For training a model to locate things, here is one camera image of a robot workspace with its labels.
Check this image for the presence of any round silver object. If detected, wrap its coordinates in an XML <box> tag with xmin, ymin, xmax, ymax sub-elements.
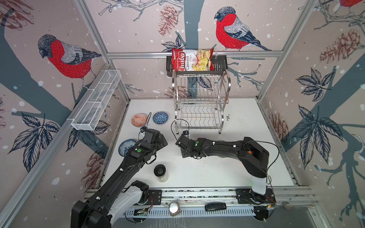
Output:
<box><xmin>168</xmin><ymin>201</ymin><xmax>181</xmax><ymax>217</ymax></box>

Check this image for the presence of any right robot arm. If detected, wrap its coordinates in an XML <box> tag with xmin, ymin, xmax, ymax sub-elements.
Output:
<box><xmin>175</xmin><ymin>135</ymin><xmax>270</xmax><ymax>205</ymax></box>

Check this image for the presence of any blue floral bowl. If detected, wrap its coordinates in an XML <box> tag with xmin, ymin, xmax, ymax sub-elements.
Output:
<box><xmin>118</xmin><ymin>139</ymin><xmax>136</xmax><ymax>157</ymax></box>

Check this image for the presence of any black remote device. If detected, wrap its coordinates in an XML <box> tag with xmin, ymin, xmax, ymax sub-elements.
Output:
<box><xmin>204</xmin><ymin>202</ymin><xmax>227</xmax><ymax>212</ymax></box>

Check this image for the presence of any black lidded glass jar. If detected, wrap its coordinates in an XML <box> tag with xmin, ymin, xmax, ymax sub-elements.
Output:
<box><xmin>154</xmin><ymin>164</ymin><xmax>168</xmax><ymax>182</ymax></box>

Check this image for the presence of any dark blue patterned bowl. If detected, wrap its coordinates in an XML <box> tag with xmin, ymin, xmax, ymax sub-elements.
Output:
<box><xmin>153</xmin><ymin>111</ymin><xmax>169</xmax><ymax>125</ymax></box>

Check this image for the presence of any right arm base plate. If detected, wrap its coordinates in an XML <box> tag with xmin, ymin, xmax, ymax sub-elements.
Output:
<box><xmin>235</xmin><ymin>188</ymin><xmax>276</xmax><ymax>205</ymax></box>

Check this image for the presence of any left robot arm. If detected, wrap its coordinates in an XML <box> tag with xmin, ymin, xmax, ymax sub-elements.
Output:
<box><xmin>70</xmin><ymin>129</ymin><xmax>168</xmax><ymax>228</ymax></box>

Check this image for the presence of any steel two-tier dish rack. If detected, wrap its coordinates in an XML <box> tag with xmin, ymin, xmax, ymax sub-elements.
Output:
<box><xmin>172</xmin><ymin>70</ymin><xmax>231</xmax><ymax>134</ymax></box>

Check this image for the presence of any red cassava chips bag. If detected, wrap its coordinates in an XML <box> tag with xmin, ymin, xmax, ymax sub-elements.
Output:
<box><xmin>172</xmin><ymin>48</ymin><xmax>214</xmax><ymax>72</ymax></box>

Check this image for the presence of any black wall basket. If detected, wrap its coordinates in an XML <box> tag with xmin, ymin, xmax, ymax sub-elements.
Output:
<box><xmin>166</xmin><ymin>55</ymin><xmax>228</xmax><ymax>77</ymax></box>

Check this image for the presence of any red patterned bowl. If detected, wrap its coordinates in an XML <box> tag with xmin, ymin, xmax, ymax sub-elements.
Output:
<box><xmin>131</xmin><ymin>113</ymin><xmax>147</xmax><ymax>127</ymax></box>

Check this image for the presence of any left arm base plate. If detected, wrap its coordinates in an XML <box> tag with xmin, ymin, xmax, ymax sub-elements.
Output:
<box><xmin>122</xmin><ymin>189</ymin><xmax>163</xmax><ymax>207</ymax></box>

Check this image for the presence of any white wire wall basket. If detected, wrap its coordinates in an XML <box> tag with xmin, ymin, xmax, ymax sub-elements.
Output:
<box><xmin>71</xmin><ymin>69</ymin><xmax>121</xmax><ymax>131</ymax></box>

